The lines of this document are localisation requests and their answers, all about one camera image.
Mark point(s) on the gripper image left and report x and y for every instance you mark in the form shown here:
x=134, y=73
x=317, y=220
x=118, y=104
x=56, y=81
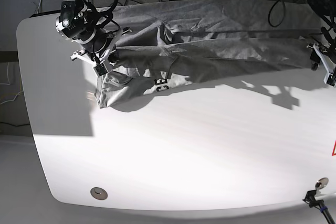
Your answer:
x=96, y=49

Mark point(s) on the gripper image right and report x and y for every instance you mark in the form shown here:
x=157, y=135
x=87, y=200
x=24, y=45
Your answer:
x=319, y=58

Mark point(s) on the grey T-shirt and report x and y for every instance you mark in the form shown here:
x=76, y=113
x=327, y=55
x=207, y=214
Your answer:
x=175, y=44

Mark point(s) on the red warning sticker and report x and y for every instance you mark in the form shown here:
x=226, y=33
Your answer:
x=334, y=150

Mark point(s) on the silver disc near right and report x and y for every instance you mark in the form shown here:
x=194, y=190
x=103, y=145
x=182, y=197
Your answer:
x=321, y=183

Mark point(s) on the silver disc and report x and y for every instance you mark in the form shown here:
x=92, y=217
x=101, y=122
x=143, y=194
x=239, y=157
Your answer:
x=99, y=193
x=321, y=183

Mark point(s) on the silver disc near left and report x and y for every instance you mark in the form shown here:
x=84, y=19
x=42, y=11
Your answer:
x=99, y=193

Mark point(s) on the black clamp with cable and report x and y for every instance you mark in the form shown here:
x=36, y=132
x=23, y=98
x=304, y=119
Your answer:
x=311, y=201

